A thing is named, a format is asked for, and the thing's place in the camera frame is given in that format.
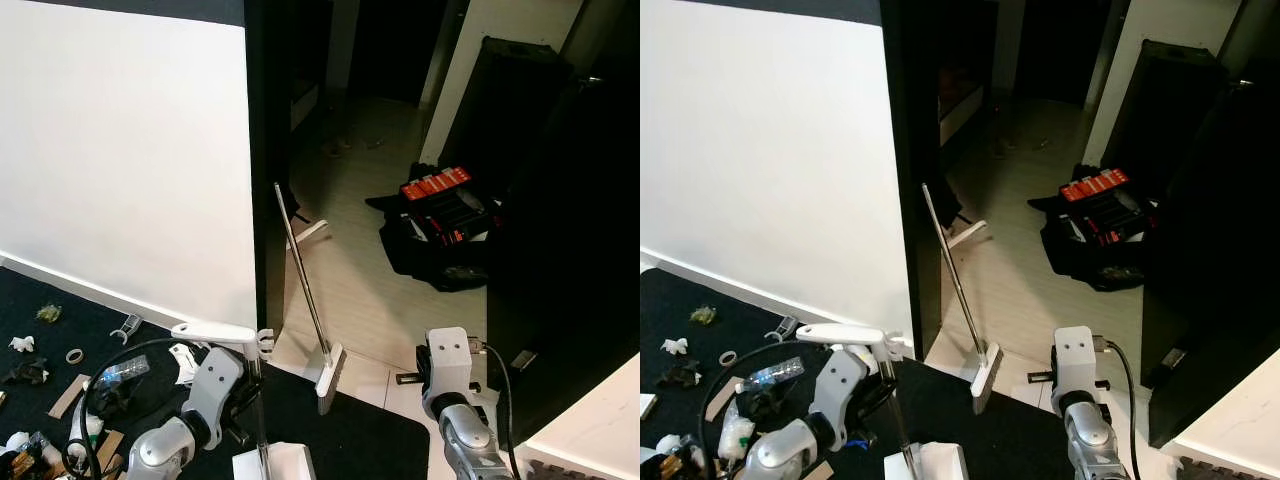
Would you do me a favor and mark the black foam mat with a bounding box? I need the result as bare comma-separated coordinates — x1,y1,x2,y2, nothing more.
524,458,583,480
1178,455,1243,480

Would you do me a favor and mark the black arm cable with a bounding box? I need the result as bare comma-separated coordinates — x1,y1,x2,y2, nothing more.
483,340,523,480
62,336,213,480
1103,338,1143,480
698,338,836,480

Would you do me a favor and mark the large black cabinet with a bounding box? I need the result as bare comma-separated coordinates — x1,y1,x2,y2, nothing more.
485,60,641,448
1140,60,1280,448

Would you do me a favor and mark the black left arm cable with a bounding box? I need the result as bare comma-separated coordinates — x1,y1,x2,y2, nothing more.
62,336,213,480
698,338,836,480

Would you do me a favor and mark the tall black ribbed cabinet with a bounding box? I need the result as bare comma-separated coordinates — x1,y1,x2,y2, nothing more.
1100,38,1231,191
445,36,573,191

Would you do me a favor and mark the white plastic piece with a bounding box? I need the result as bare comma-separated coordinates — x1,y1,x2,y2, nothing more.
945,219,991,251
288,219,332,251

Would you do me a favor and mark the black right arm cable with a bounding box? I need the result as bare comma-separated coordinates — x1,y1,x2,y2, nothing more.
1103,338,1143,480
483,340,523,480

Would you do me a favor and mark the open black red tool bag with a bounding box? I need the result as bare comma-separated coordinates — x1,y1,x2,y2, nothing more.
1028,167,1161,293
364,165,504,293

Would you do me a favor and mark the brown cardboard piece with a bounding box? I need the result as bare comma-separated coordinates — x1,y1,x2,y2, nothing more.
95,430,126,476

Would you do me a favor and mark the black door frame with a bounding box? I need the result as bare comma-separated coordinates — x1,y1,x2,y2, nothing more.
880,0,946,356
245,0,293,341

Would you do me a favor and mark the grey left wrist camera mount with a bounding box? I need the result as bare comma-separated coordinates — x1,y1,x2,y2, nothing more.
183,345,248,426
808,348,871,429

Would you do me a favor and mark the brown cardboard strip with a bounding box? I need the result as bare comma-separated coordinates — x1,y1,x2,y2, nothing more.
702,377,747,422
47,373,92,420

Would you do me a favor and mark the grey broom with metal pole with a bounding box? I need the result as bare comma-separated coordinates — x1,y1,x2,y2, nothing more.
274,182,347,416
921,183,1004,416

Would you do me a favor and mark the black crumpled plastic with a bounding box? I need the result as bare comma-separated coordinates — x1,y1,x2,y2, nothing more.
655,359,702,390
3,358,50,387

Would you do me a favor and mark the clear water bottle blue label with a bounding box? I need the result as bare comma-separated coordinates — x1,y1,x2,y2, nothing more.
750,360,807,395
100,355,152,393

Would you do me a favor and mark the clear bag of white filling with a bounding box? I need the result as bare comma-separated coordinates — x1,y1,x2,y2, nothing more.
716,398,758,463
68,405,106,449

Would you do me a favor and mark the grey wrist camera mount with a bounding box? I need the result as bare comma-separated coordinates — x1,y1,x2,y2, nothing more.
808,348,871,429
183,345,248,426
424,327,489,421
1050,326,1109,406

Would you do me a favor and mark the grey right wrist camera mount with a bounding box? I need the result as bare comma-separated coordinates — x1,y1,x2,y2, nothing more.
1050,326,1109,406
424,327,489,421

